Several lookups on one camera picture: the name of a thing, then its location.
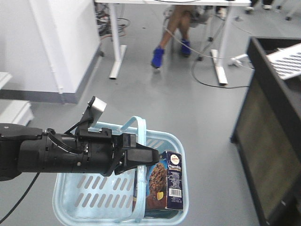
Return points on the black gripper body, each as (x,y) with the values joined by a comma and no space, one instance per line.
(86,152)

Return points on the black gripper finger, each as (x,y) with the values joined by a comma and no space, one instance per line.
(122,168)
(140,155)

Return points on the blue chocolate cookie box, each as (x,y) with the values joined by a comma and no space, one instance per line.
(164,195)

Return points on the light blue shopping basket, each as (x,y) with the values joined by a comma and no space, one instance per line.
(119,200)

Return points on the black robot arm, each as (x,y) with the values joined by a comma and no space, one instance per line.
(25,149)

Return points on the dark wooden display stand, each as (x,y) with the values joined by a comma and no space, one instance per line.
(267,135)

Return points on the seated person legs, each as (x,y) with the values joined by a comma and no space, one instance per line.
(181,19)

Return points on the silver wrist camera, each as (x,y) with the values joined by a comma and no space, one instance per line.
(93,112)

